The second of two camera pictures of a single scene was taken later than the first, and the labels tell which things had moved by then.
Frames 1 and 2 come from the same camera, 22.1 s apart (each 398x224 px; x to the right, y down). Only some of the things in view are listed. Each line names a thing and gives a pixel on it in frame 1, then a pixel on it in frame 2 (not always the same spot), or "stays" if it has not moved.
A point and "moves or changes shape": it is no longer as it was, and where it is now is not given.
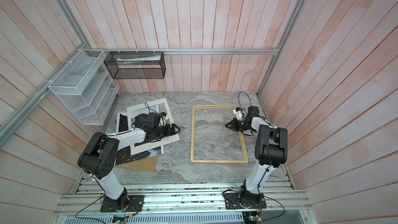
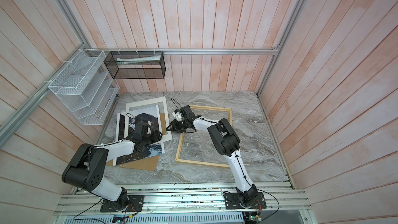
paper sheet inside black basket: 121,60 stays
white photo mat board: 166,140 moves or changes shape
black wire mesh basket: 136,65 stays
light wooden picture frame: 193,161 -> 182,136
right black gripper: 234,122 -> 175,126
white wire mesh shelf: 86,87 stays
